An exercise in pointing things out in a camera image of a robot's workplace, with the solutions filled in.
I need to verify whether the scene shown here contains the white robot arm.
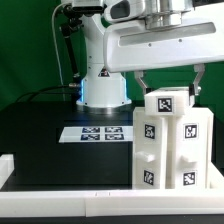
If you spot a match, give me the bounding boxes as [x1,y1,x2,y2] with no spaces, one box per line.
[61,0,224,110]

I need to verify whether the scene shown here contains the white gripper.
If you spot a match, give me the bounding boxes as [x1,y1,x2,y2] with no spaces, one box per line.
[104,11,224,107]

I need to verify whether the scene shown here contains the white cable at robot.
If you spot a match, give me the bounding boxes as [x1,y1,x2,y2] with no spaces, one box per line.
[50,2,73,101]

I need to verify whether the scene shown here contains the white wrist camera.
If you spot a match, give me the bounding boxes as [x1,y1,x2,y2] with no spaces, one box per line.
[104,0,146,23]

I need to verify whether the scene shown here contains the small white cabinet top block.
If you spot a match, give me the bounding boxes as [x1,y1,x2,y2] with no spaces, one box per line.
[144,87,195,116]

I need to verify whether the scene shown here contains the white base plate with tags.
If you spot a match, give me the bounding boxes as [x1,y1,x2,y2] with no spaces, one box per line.
[59,126,133,143]

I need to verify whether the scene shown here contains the white cabinet body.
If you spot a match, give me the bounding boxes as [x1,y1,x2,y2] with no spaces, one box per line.
[132,104,214,190]

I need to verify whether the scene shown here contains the white cabinet door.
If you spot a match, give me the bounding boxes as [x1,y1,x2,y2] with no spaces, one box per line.
[171,115,207,189]
[132,112,168,189]

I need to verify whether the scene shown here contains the black cable on table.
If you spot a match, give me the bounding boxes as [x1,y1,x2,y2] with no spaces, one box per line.
[14,84,81,103]

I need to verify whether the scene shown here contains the white U-shaped boundary frame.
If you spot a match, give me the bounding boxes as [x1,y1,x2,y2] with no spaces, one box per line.
[0,154,224,218]

